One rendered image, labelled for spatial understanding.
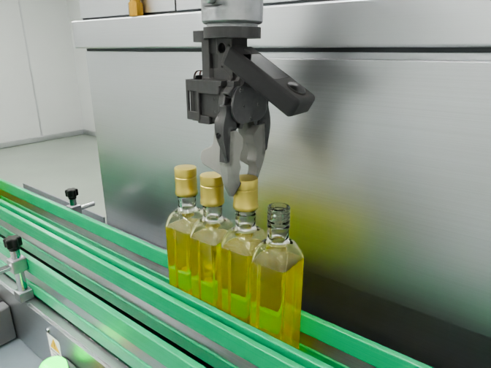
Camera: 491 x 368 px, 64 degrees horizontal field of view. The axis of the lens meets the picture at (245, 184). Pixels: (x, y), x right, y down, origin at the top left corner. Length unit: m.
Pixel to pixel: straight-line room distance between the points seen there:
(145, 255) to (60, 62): 6.19
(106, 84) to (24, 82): 5.68
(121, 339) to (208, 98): 0.38
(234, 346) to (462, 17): 0.50
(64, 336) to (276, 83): 0.55
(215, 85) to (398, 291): 0.39
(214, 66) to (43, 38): 6.33
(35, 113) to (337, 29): 6.32
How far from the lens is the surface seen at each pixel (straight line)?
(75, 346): 0.75
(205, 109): 0.52
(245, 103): 0.50
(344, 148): 0.58
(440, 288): 0.61
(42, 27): 6.82
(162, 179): 0.90
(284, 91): 0.46
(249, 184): 0.52
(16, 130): 6.65
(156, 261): 0.80
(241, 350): 0.58
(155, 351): 0.58
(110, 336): 0.68
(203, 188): 0.56
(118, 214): 1.09
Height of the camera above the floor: 1.33
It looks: 19 degrees down
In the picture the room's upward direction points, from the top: straight up
